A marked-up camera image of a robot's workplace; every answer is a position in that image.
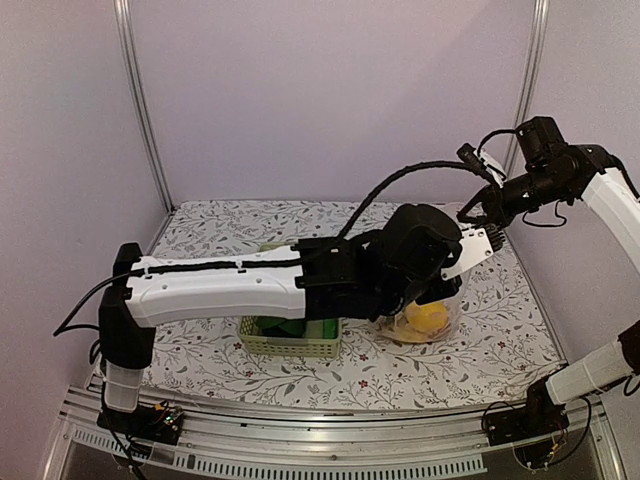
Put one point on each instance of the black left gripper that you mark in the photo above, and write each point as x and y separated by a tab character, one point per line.
453	290

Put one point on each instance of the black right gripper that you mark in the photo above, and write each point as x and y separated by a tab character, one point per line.
498	213

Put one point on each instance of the yellow lemon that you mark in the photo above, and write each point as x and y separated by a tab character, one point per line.
427	316

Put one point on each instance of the clear zip top bag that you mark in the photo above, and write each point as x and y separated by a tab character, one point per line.
384	326

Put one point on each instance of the green white bok choy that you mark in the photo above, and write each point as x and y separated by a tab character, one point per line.
280	327

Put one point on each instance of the yellow orange mango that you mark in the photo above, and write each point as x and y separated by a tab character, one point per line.
405	333

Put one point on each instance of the bright green cucumber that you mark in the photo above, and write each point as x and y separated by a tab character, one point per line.
330	330

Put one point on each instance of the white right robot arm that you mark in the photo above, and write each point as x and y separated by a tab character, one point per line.
565	174

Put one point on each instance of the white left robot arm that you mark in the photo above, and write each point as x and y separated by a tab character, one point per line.
312	279

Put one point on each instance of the pale green perforated basket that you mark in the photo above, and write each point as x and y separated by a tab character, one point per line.
311	345

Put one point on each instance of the floral tablecloth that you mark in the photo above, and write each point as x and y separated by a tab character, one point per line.
496	349

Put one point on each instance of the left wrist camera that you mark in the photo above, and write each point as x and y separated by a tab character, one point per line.
478	244

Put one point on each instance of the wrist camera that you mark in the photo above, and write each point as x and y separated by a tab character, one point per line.
478	244
480	159

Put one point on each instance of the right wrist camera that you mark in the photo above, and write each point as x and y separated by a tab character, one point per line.
480	159

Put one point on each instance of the right aluminium corner post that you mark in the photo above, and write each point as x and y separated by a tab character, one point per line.
533	59

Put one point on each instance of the aluminium corner post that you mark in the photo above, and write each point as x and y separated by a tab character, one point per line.
124	24
533	59

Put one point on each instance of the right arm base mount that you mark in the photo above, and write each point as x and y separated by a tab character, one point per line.
539	416

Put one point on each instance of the aluminium front rail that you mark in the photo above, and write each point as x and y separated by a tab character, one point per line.
234	440

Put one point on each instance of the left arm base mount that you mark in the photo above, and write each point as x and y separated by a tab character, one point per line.
161	423

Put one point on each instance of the left aluminium corner post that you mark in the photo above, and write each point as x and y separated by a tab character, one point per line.
124	24

